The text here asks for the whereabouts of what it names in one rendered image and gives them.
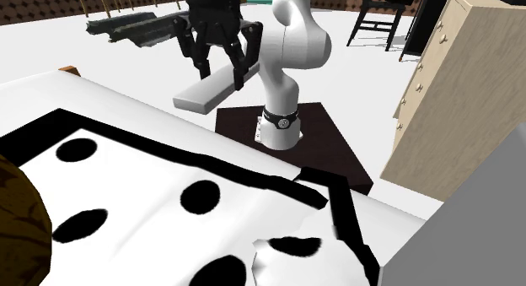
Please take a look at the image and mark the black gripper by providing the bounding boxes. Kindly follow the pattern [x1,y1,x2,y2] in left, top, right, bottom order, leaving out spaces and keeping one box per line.
[172,0,265,92]

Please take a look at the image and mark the white flat slab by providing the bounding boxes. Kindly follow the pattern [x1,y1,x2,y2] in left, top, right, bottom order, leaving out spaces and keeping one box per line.
[172,61,261,116]

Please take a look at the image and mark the dark grey mat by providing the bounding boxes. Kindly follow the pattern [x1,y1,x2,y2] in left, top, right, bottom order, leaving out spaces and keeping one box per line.
[85,11,191,48]

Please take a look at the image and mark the dark robot stand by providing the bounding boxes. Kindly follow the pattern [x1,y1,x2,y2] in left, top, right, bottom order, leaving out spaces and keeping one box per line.
[214,101,374,196]

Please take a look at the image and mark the black chair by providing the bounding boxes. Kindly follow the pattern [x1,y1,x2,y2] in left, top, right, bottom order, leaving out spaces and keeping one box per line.
[346,0,409,53]

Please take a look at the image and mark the black cabinet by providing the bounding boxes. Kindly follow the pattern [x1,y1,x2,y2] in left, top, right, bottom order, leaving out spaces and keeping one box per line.
[398,0,454,62]

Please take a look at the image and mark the beige chest of drawers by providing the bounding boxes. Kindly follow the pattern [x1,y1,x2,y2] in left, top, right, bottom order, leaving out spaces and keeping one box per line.
[379,0,526,202]

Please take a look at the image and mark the brown wooden ball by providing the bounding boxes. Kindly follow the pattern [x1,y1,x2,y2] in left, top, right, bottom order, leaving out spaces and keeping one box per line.
[0,154,54,286]

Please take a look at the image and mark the grey box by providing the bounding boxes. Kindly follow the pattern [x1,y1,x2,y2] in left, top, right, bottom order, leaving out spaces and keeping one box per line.
[378,122,526,286]

